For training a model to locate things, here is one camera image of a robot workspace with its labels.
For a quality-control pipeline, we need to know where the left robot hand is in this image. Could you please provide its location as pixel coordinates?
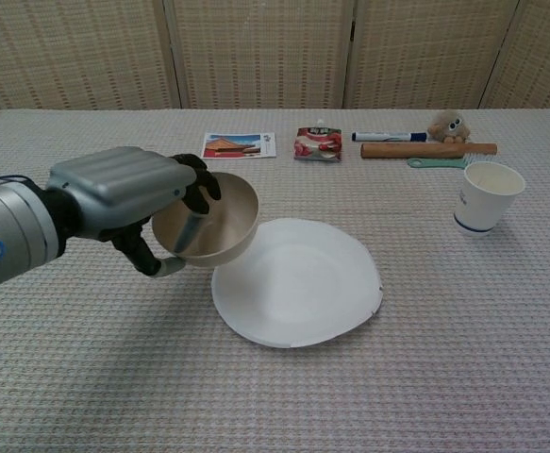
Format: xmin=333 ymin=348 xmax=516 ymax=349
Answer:
xmin=45 ymin=146 xmax=223 ymax=278

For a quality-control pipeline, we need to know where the beige bowl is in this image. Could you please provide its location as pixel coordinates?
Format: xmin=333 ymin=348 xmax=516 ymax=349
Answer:
xmin=151 ymin=171 xmax=260 ymax=269

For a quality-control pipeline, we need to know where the white paper cup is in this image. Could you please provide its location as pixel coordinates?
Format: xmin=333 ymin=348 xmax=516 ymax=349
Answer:
xmin=453 ymin=160 xmax=526 ymax=238

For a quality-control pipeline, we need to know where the white paper plate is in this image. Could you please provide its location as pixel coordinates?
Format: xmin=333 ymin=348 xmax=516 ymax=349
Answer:
xmin=210 ymin=217 xmax=383 ymax=349

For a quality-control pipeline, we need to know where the postcard with red building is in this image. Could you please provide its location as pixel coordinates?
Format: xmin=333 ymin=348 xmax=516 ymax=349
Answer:
xmin=200 ymin=132 xmax=275 ymax=159

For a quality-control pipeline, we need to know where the checked woven tablecloth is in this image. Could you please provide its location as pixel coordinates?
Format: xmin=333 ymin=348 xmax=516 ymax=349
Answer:
xmin=0 ymin=109 xmax=550 ymax=453

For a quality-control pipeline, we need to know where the woven folding screen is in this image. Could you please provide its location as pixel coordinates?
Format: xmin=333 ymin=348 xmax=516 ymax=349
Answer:
xmin=0 ymin=0 xmax=550 ymax=117

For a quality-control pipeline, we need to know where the red drink pouch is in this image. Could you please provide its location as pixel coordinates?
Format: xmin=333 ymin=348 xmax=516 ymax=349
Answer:
xmin=293 ymin=117 xmax=343 ymax=162

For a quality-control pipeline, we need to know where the blue whiteboard marker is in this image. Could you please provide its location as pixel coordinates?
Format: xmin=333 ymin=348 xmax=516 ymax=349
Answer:
xmin=351 ymin=130 xmax=428 ymax=143

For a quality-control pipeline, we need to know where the wooden rolling pin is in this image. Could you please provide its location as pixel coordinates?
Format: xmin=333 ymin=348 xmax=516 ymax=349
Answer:
xmin=359 ymin=142 xmax=498 ymax=159

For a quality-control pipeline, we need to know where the green brush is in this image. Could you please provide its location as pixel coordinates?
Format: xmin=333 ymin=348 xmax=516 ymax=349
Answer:
xmin=407 ymin=151 xmax=488 ymax=170

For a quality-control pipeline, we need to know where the small brown plush toy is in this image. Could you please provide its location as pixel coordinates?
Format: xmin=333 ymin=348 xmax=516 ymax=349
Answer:
xmin=426 ymin=109 xmax=474 ymax=145

